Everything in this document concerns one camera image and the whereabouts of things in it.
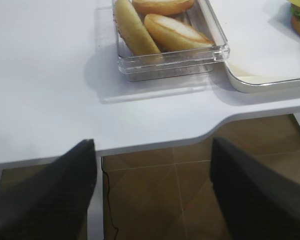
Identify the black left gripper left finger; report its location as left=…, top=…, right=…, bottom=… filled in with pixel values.
left=0, top=139, right=97, bottom=240

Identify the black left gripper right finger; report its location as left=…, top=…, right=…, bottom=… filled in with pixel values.
left=210, top=137, right=300, bottom=240

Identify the white rectangular tray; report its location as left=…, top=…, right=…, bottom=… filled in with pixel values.
left=205, top=0, right=300, bottom=94

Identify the white parchment paper sheet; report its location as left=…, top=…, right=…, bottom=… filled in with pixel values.
left=209, top=0, right=300, bottom=78

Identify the left standing bun half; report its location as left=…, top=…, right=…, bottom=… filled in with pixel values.
left=113, top=0, right=161, bottom=56

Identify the front bun half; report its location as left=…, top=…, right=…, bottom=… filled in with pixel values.
left=144, top=13, right=214, bottom=52

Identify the clear bun container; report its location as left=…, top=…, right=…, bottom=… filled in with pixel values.
left=114, top=0, right=230, bottom=82

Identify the upper bun half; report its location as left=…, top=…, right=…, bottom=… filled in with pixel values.
left=132, top=0, right=195, bottom=16

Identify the thin black cable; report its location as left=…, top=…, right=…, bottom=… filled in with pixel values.
left=99, top=156, right=120, bottom=240

